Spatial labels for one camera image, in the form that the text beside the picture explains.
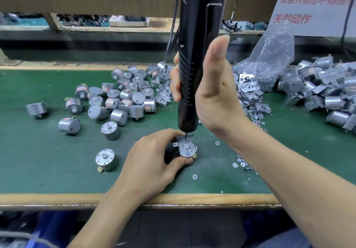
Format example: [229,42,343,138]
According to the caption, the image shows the person's right hand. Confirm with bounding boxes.
[168,35,248,141]

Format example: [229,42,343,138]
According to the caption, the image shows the person's left hand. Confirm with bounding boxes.
[114,128,195,204]

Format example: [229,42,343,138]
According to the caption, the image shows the pile of metal brackets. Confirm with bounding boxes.
[150,61,273,129]

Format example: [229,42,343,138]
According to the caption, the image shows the silver round motor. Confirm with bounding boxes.
[169,142,198,159]

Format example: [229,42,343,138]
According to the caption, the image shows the silver metal bracket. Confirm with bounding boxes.
[172,134,198,157]

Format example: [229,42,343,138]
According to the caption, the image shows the pile of silver motors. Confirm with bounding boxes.
[25,61,173,172]

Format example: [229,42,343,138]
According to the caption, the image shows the black electric screwdriver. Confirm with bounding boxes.
[177,0,230,133]

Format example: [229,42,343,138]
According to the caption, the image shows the pile of assembled motors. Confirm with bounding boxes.
[278,55,356,133]

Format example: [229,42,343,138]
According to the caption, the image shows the person's right forearm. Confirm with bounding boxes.
[222,120,356,248]

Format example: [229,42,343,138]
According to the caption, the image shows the person's left forearm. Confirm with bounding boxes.
[68,186,162,248]

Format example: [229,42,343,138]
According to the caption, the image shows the scatter of small silver screws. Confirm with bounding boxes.
[192,120,268,187]

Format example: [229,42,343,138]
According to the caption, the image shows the small clear plastic bag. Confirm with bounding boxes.
[234,22,294,93]

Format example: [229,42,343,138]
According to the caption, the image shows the blue plastic bin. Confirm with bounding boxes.
[33,211,79,248]

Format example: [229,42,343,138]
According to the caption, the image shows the green bench mat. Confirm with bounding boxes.
[0,68,356,196]

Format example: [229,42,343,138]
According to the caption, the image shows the white paper sign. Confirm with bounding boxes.
[270,0,356,37]

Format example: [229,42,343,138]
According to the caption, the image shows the grey blue trousers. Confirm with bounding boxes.
[273,228,329,248]

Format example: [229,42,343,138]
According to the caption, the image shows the black hanging cable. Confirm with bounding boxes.
[166,31,180,62]
[165,0,182,62]

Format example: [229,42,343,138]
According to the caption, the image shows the slanted wooden post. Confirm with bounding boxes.
[0,47,23,67]

